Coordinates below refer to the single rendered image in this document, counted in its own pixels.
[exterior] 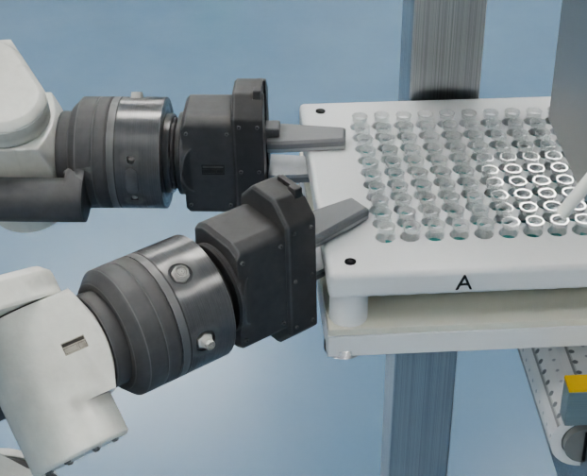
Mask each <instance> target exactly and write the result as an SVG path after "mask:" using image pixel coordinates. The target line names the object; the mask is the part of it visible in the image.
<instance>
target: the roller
mask: <svg viewBox="0 0 587 476"><path fill-rule="evenodd" d="M562 448H563V450H564V451H565V454H566V455H567V457H569V458H570V459H571V460H573V461H576V462H584V460H585V454H586V448H587V425H578V426H573V427H572V428H570V429H569V430H568V431H567V432H566V433H565V434H564V435H563V437H562Z"/></svg>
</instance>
